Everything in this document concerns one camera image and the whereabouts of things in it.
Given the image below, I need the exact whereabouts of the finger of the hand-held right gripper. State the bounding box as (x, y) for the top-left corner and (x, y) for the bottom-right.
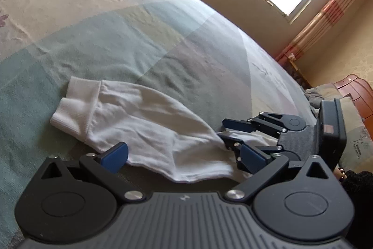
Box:
(217, 132), (281, 173)
(222, 112), (289, 137)

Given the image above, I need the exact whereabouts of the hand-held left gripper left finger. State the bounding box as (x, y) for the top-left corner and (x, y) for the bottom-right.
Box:
(33, 142), (145, 204)

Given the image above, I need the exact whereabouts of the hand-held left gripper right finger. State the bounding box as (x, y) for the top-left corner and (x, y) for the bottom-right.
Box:
(223, 143), (335, 204)

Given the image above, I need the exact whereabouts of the white sweatshirt with bear print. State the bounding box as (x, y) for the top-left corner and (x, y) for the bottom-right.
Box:
(49, 76), (280, 183)

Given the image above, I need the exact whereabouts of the person's right forearm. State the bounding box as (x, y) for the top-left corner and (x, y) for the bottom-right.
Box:
(341, 170), (373, 249)

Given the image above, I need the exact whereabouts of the person's right hand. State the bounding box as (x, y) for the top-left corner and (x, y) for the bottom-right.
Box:
(335, 167), (347, 183)

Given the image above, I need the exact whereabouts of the grey crumpled cloth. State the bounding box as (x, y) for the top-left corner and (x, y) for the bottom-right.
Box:
(304, 88), (324, 109)

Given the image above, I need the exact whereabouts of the cream pillow with dark edge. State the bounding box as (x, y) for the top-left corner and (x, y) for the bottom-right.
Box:
(316, 83), (343, 101)

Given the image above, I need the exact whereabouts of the pale printed pillow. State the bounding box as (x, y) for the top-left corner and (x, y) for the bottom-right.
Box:
(338, 97), (373, 174)

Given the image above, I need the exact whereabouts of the wooden nightstand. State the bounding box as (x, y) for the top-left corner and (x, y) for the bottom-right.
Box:
(287, 53), (311, 89)

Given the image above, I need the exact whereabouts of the wooden bed headboard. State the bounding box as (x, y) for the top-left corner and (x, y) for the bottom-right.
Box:
(334, 74), (373, 121)

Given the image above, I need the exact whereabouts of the pink striped curtain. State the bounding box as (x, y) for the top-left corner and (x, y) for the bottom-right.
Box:
(275, 0), (369, 66)

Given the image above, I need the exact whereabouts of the pastel patchwork bed sheet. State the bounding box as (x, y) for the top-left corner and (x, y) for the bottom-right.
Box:
(0, 0), (321, 238)

